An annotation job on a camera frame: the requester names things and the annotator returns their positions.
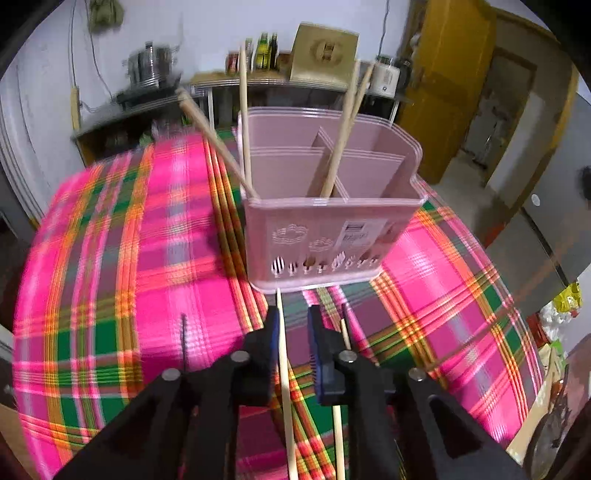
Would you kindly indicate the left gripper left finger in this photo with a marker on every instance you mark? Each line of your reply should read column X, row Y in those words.
column 184, row 425

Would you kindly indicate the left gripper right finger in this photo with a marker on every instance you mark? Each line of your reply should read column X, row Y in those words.
column 401, row 425

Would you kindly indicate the light wooden chopstick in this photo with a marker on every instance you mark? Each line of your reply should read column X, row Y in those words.
column 347, row 109
column 244, row 111
column 194, row 113
column 288, row 423
column 340, row 465
column 360, row 93

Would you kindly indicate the black chopstick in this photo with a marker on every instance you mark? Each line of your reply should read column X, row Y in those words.
column 183, row 342

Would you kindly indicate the metal kitchen shelf left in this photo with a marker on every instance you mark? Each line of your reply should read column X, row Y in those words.
column 113, row 130

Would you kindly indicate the pink plaid tablecloth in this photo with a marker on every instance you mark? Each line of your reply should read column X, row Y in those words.
column 129, row 244

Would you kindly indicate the pink plastic utensil basket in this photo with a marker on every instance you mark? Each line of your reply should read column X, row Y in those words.
column 296, row 239

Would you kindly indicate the grey refrigerator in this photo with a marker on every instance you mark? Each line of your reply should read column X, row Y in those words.
column 546, row 246

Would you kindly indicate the black induction cooker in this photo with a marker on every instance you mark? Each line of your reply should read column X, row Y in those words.
column 142, row 93

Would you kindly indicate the beige power strip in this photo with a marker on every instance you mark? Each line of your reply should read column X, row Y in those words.
column 75, row 108

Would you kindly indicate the white electric kettle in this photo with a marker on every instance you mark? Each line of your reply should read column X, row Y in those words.
column 385, row 77

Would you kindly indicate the stainless steel steamer pot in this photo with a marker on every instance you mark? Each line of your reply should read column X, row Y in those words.
column 151, row 65

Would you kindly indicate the red sauce jar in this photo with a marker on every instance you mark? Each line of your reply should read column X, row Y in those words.
column 232, row 63

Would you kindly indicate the green oil bottle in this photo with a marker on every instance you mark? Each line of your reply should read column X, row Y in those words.
column 262, row 58

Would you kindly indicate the gold paper gift bag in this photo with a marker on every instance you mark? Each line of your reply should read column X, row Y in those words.
column 322, row 55

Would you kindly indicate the dark soy sauce bottle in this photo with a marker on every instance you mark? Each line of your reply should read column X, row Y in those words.
column 273, row 51

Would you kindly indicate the yellow wooden door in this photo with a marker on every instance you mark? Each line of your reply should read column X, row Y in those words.
column 451, row 61

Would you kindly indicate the green hanging cloth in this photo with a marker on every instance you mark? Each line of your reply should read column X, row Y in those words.
column 104, row 15

